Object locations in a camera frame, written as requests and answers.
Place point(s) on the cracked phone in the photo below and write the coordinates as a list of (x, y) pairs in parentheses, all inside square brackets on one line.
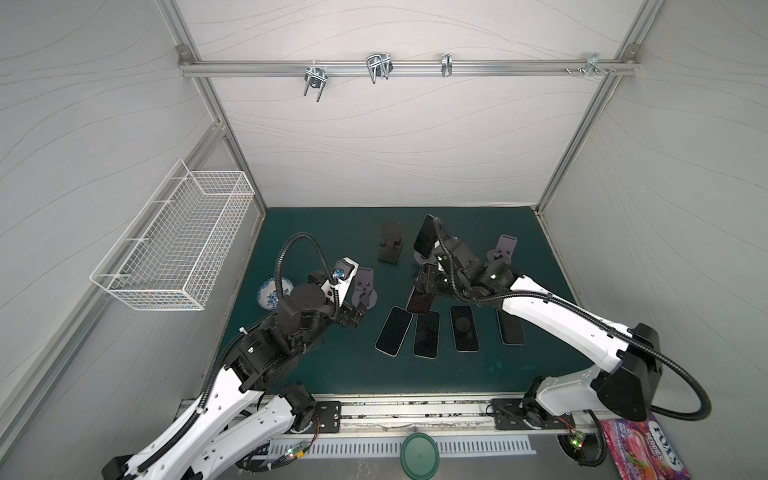
[(464, 328)]

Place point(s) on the blue white ceramic dish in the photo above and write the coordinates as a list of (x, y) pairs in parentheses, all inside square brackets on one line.
[(267, 293)]

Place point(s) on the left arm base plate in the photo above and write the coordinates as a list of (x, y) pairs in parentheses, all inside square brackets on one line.
[(324, 418)]

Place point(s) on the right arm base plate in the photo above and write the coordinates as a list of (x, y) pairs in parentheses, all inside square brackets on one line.
[(507, 414)]

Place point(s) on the black phone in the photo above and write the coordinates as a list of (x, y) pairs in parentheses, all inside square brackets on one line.
[(426, 238), (393, 332)]

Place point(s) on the metal hook clamp middle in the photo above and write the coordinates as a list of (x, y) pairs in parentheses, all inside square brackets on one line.
[(379, 65)]

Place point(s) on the green round lid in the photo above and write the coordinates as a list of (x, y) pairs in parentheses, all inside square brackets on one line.
[(419, 457)]

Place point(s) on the green table mat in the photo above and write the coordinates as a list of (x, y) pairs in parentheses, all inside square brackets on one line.
[(346, 360)]

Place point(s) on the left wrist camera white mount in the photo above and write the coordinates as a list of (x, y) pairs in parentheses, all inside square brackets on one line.
[(342, 279)]

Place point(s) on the white wire basket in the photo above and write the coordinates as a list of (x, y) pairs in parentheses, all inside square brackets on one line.
[(170, 255)]

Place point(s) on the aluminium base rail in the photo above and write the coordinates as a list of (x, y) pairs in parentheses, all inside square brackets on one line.
[(461, 425)]

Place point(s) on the green-edged phone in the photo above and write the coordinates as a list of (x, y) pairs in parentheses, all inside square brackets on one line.
[(426, 339), (511, 329)]

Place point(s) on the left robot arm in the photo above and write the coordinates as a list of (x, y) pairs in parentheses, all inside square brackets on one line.
[(208, 437)]

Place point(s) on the metal ring clamp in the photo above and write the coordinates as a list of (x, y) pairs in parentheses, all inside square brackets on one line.
[(446, 65)]

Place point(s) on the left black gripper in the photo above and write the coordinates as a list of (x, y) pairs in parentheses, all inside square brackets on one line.
[(344, 317)]

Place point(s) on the aluminium crossbar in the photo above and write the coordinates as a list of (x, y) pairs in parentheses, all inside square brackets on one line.
[(401, 68)]

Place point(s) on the metal hook clamp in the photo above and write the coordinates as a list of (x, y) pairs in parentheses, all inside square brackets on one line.
[(591, 67), (316, 79), (379, 65)]

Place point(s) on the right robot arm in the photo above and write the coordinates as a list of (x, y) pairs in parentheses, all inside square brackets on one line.
[(627, 363)]

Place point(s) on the grey round stand left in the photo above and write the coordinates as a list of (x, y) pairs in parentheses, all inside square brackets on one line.
[(364, 294)]

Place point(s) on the metal hook clamp left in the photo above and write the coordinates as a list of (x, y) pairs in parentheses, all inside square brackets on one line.
[(316, 79)]

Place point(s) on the grey round stand front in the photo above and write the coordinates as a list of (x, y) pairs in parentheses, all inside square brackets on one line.
[(503, 250)]

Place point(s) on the pink candy bag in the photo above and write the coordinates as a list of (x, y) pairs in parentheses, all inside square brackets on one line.
[(642, 451)]

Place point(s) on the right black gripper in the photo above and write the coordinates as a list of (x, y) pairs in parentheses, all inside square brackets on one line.
[(430, 279)]

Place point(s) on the metal hook clamp right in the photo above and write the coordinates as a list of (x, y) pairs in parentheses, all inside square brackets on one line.
[(591, 67)]

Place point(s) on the black stand back left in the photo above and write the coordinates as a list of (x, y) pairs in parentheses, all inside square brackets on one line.
[(391, 242)]

